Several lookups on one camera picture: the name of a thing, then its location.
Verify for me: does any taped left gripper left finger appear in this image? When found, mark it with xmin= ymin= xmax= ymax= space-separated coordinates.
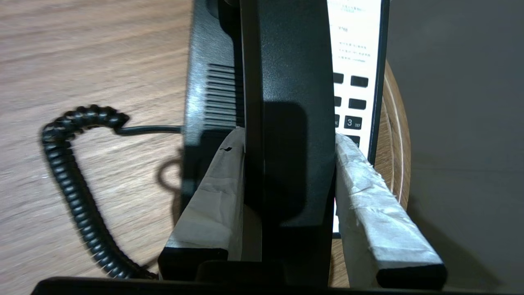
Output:
xmin=158 ymin=126 xmax=263 ymax=283

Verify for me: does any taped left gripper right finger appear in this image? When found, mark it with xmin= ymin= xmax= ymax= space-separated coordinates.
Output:
xmin=335 ymin=133 xmax=448 ymax=290

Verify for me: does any black telephone handset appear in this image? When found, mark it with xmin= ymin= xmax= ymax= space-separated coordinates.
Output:
xmin=239 ymin=0 xmax=337 ymax=287

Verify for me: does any black and white desk telephone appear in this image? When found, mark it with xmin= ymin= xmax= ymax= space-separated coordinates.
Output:
xmin=182 ymin=0 xmax=390 ymax=239

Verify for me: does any round wooden side table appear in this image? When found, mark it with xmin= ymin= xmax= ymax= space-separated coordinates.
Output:
xmin=0 ymin=0 xmax=411 ymax=288

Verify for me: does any black coiled phone cord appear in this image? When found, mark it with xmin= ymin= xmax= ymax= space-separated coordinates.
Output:
xmin=41 ymin=104 xmax=183 ymax=280

